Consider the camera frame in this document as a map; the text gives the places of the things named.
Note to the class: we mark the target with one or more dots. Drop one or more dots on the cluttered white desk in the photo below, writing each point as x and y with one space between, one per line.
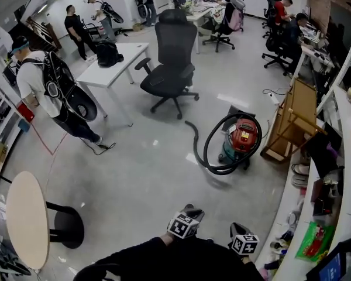
197 15

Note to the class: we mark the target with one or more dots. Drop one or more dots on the round beige table black base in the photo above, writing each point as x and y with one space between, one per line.
27 215

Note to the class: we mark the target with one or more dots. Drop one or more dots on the white shelf unit with devices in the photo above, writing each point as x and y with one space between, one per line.
13 127

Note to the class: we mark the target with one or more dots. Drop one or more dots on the black bag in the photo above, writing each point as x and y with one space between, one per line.
108 54

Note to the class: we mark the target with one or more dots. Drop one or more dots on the person's black clothed body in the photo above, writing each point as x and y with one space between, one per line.
199 262

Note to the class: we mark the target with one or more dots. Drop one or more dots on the black floor nozzle head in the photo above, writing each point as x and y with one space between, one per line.
235 110

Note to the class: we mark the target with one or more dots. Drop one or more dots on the black monitor blue screen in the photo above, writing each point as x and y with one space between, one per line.
333 265

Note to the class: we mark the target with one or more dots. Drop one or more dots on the black pole stand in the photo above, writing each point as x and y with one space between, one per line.
0 176

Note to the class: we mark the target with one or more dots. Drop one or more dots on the red and teal vacuum cleaner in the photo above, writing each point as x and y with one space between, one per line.
244 133

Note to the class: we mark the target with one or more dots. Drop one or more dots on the white rectangular desk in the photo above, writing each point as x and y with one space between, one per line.
105 72

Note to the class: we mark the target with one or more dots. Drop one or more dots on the white shelf unit with toys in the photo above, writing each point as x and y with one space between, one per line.
348 171

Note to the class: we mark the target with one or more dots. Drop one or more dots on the green packet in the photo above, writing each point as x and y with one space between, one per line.
313 241

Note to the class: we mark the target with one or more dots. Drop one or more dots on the teal bin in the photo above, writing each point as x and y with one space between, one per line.
24 125

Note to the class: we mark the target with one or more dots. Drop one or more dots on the white power strip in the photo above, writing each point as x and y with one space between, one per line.
274 98

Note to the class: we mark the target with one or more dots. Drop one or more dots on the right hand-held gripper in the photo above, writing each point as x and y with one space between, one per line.
245 244

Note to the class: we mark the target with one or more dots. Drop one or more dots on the person's right forearm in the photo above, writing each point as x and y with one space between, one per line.
251 269

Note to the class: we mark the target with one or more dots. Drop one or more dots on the red box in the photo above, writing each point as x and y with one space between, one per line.
25 113

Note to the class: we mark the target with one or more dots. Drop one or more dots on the dark wooden staircase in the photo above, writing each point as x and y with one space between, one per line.
38 37

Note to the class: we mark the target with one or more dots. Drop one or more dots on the pink backpack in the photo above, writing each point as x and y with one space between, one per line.
236 20

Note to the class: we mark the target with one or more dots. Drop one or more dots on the wooden rack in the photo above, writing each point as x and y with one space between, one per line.
302 98

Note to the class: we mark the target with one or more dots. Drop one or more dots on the black mesh office chair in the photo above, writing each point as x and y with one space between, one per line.
175 39

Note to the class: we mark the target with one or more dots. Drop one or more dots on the person's left forearm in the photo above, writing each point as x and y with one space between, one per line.
128 253

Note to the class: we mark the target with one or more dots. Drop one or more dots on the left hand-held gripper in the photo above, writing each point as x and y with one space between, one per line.
182 227

